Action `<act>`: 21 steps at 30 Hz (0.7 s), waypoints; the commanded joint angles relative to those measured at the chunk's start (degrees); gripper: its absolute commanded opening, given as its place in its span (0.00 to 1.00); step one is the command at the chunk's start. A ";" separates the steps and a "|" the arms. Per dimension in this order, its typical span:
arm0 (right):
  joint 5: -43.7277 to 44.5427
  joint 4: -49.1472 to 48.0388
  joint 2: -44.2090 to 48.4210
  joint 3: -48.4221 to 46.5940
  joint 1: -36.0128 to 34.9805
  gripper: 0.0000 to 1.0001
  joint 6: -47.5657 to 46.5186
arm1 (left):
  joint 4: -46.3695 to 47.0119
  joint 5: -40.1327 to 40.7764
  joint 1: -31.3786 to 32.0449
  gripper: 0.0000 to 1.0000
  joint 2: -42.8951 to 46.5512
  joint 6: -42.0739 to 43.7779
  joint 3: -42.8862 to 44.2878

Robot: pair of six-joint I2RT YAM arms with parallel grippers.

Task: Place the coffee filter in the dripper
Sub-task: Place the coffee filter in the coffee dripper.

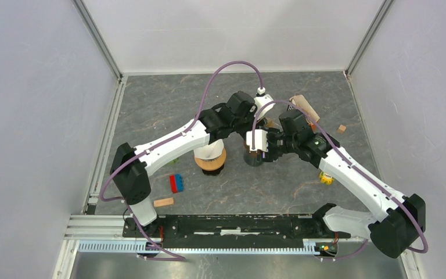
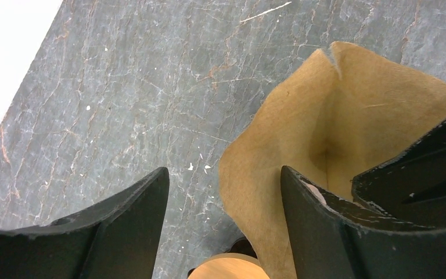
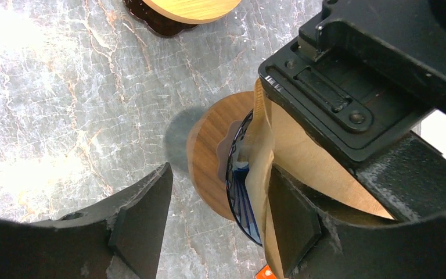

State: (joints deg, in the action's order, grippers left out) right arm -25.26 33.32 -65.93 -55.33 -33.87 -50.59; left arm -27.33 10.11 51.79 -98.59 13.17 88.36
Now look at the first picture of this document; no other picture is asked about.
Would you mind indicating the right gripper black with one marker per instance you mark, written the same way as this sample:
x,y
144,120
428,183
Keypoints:
x,y
273,157

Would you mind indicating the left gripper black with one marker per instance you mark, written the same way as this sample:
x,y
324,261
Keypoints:
x,y
243,132

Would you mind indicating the grey glass carafe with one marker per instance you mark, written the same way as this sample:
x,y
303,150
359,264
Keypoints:
x,y
253,159

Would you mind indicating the white paper coffee filter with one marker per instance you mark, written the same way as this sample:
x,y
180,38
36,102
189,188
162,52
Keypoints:
x,y
210,151

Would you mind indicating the orange filter box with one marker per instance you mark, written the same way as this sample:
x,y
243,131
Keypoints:
x,y
300,101

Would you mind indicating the light wooden ring holder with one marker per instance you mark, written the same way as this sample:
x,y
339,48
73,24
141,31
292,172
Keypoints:
x,y
212,164

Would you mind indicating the brown paper coffee filter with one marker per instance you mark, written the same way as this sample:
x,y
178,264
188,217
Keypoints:
x,y
271,124

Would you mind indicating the dark wooden ring holder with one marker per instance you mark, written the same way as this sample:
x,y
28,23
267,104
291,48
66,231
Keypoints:
x,y
246,146

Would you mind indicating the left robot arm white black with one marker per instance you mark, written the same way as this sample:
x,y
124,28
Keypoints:
x,y
132,166

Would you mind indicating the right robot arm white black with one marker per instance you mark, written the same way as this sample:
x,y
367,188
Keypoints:
x,y
394,222

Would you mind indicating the yellow owl toy block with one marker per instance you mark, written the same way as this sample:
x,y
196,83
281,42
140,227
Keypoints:
x,y
326,178

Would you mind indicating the small wooden cube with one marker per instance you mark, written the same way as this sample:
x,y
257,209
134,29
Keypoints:
x,y
341,129

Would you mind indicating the green owl toy block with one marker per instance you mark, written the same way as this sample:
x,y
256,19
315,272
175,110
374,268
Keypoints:
x,y
174,161

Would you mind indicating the red blue lego brick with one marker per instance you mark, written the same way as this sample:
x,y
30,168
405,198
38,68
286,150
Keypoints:
x,y
176,183

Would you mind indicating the long wooden block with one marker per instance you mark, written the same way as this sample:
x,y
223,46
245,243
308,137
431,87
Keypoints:
x,y
163,202

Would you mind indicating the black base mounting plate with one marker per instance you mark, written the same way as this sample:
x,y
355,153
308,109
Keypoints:
x,y
232,230

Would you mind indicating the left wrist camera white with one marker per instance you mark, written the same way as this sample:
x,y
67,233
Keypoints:
x,y
262,98

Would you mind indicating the aluminium frame rail front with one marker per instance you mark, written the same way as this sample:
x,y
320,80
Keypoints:
x,y
104,233

